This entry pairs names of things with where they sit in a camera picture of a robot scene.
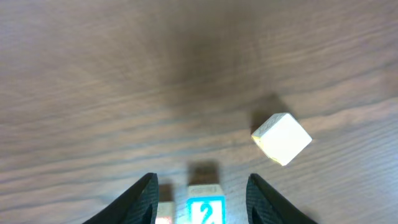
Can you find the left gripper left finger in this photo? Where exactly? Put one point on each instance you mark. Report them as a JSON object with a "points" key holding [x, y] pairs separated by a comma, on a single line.
{"points": [[137, 205]]}

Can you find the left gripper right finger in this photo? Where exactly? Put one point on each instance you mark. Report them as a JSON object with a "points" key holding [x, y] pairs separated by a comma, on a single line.
{"points": [[265, 205]]}

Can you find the red letter I block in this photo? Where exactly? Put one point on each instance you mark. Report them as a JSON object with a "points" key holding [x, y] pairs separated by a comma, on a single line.
{"points": [[165, 213]]}

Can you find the blue number 2 block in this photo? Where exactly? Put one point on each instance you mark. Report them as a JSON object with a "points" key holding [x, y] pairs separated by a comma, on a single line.
{"points": [[206, 204]]}

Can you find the cream wooden block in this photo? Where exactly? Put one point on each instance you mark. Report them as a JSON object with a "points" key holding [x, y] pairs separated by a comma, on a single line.
{"points": [[281, 138]]}

